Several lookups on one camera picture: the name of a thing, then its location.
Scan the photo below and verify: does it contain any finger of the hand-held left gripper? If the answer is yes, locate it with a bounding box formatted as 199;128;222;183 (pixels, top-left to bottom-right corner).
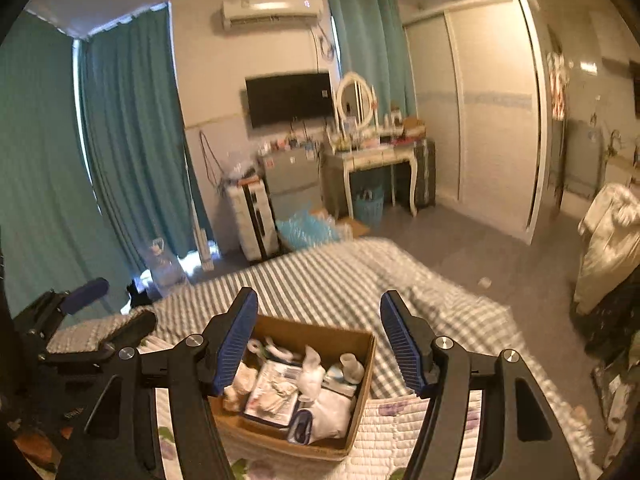
37;309;158;366
12;277;111;333

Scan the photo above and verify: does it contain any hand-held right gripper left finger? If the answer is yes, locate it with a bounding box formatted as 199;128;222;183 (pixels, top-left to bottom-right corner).
55;286;260;480

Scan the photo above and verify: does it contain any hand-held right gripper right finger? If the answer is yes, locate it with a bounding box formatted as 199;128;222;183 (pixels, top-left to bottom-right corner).
380;290;586;480

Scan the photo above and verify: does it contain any beige cloth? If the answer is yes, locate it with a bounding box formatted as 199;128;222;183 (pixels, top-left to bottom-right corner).
222;360;258;411

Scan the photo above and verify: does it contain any large white tissue pack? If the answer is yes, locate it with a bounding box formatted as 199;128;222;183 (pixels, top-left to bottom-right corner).
242;360;306;428

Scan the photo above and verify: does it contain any white cloth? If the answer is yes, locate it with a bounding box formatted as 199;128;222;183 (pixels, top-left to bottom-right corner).
305;387;358;448

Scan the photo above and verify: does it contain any cardboard box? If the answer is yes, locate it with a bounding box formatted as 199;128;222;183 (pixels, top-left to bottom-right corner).
207;314;377;462

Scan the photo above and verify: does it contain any clear water jug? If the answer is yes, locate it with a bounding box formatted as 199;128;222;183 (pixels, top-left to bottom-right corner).
147;237;191;293

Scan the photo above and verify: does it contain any floral quilt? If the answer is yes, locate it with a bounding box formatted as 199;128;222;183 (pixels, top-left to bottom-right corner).
137;335;488;480

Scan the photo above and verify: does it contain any white ribbed suitcase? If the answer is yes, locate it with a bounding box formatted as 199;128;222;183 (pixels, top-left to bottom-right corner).
227;180;281;262

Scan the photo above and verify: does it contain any blue plastic bag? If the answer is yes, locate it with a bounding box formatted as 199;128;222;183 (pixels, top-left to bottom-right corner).
275;210;341;251

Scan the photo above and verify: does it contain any blue laundry basket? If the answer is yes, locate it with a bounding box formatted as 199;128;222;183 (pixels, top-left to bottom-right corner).
352;185;386;223

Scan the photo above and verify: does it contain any teal curtain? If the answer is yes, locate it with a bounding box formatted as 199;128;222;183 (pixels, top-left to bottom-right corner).
0;20;133;316
77;2;213;271

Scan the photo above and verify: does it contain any grey mini fridge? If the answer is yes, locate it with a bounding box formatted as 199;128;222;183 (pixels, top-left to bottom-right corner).
257;149;326;221

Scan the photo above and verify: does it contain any clear plastic bag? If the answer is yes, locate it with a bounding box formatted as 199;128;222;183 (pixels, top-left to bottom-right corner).
222;157;261;186

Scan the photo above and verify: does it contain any white dressing table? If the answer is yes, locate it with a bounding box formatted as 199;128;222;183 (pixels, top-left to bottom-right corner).
322;137;426;218

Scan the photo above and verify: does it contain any dark garment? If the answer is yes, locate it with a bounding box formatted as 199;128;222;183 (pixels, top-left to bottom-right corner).
570;280;640;356

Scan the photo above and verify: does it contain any white clothes pile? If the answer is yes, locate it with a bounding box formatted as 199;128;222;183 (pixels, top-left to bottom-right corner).
572;182;640;316

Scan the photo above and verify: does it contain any oval vanity mirror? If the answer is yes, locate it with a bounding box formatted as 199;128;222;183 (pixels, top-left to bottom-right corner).
335;71;381;133

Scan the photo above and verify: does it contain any white sliding-door wardrobe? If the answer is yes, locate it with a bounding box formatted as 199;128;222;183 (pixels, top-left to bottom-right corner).
402;0;548;246

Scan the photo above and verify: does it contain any hanging pink cloth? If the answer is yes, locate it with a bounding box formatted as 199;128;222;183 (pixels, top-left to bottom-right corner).
547;50;571;121

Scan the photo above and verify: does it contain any light blue curtain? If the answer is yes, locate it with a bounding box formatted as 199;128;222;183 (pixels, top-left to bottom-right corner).
325;0;418;121

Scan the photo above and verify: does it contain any white air conditioner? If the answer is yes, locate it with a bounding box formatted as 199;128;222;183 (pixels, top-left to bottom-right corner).
221;0;323;30

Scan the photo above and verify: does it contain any hanging wall cable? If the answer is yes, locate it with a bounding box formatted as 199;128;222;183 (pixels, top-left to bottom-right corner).
200;130;226;188

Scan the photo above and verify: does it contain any black wall television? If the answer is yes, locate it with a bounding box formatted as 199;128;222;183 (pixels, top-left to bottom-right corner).
245;72;335;129

